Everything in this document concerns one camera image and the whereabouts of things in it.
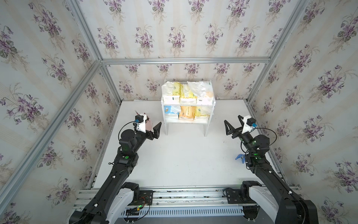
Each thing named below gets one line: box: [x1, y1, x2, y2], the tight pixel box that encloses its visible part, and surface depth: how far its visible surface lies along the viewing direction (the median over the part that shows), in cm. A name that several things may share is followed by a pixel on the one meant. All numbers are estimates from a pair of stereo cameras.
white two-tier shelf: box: [161, 97, 216, 137], surface depth 74 cm
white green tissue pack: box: [186, 80, 214, 106], surface depth 75 cm
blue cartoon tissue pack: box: [164, 105, 181, 120], surface depth 88 cm
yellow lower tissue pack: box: [193, 105, 212, 122], surface depth 88 cm
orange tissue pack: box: [179, 105, 196, 121], surface depth 88 cm
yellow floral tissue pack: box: [179, 83, 198, 105], surface depth 73 cm
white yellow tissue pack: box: [161, 81, 185, 105], surface depth 74 cm
